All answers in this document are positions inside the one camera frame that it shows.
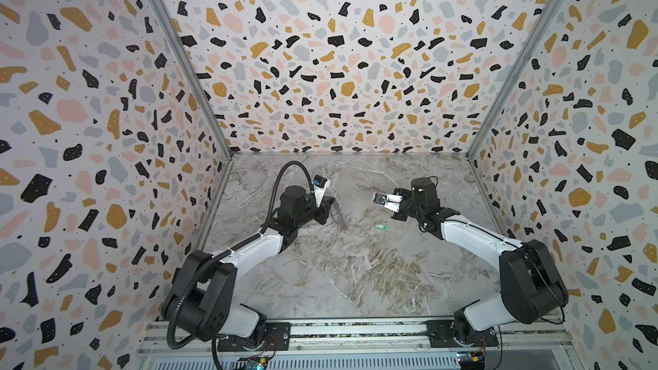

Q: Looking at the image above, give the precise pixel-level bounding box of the circuit board with wires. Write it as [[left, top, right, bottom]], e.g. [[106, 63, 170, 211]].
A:
[[238, 352, 276, 370]]

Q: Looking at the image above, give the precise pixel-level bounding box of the aluminium corner post left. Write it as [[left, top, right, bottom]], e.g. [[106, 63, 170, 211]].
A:
[[147, 0, 232, 160]]

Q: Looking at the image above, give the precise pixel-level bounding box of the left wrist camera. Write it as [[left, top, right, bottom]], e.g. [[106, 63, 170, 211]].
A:
[[312, 175, 332, 207]]

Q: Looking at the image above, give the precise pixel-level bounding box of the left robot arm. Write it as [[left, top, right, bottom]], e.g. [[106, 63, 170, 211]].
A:
[[160, 186, 336, 349]]

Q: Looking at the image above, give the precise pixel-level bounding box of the aluminium corner post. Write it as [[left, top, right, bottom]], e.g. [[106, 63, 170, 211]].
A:
[[147, 0, 232, 160], [467, 0, 565, 164]]

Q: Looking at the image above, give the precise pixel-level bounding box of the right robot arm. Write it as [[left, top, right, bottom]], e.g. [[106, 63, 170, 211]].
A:
[[374, 176, 569, 346]]

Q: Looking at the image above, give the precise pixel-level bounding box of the aluminium corner post right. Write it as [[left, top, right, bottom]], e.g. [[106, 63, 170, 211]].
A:
[[467, 0, 565, 164]]

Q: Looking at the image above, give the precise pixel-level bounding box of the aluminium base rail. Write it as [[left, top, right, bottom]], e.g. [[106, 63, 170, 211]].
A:
[[137, 317, 583, 369]]

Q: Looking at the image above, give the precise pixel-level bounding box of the black corrugated cable conduit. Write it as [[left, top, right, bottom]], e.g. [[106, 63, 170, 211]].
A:
[[165, 160, 315, 350]]

